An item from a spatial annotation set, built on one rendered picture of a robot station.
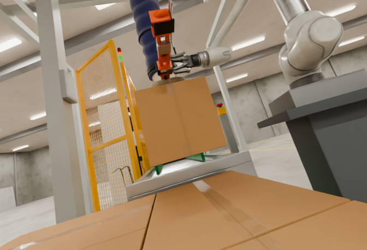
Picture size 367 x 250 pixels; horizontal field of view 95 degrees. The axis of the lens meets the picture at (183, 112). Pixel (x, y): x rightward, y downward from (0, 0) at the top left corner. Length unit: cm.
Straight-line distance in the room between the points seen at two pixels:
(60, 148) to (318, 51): 191
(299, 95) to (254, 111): 1134
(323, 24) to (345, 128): 44
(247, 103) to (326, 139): 1134
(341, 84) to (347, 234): 72
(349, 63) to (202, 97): 1458
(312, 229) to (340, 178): 64
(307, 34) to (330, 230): 68
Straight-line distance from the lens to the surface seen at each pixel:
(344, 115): 101
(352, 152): 101
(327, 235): 35
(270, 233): 36
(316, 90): 93
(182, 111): 88
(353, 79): 101
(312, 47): 86
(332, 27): 88
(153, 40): 135
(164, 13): 71
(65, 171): 185
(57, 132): 192
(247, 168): 105
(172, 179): 96
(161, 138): 85
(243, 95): 1233
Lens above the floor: 71
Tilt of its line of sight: 12 degrees up
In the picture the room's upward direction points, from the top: 15 degrees counter-clockwise
